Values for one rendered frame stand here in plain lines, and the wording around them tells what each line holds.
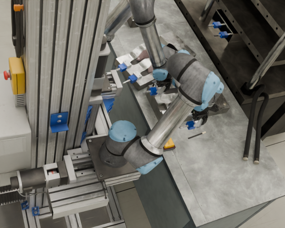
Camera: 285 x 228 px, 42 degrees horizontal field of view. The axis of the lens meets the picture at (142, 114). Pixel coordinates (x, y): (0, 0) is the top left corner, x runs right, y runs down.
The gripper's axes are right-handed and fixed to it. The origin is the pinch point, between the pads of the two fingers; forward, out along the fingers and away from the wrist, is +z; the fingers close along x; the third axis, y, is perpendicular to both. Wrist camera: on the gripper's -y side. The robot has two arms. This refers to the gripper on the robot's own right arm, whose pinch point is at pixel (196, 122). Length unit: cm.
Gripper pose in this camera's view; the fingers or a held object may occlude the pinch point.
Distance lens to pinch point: 217.1
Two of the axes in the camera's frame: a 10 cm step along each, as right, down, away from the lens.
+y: -9.0, 1.8, -4.1
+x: 3.7, 8.0, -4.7
